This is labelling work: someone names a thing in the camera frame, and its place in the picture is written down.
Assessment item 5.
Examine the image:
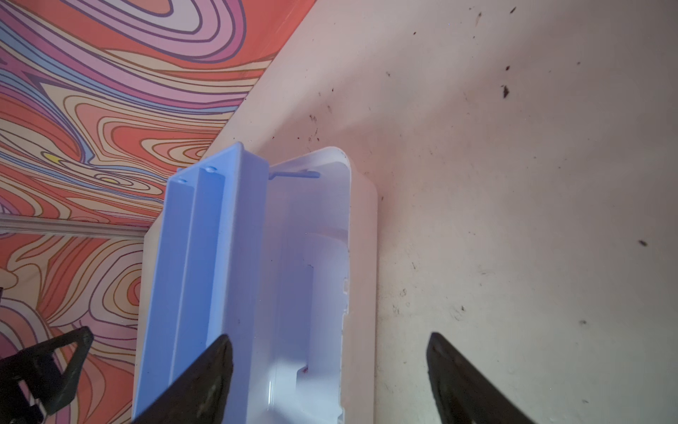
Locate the white and blue tool box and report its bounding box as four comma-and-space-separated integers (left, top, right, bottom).
132, 143, 378, 423

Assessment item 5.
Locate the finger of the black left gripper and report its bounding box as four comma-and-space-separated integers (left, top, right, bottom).
1, 327, 94, 423

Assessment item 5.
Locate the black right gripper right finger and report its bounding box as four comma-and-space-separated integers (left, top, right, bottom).
427, 332, 533, 423

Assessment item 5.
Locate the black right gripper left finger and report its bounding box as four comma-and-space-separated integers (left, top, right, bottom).
133, 335, 234, 424

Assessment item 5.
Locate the aluminium corner frame post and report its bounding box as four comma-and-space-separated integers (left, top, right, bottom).
1, 214, 148, 240

